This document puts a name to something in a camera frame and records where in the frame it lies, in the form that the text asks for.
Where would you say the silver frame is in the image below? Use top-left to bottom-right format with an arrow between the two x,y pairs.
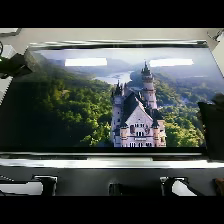
0,151 -> 224,197

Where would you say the black garment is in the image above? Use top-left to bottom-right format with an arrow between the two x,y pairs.
197,99 -> 224,162

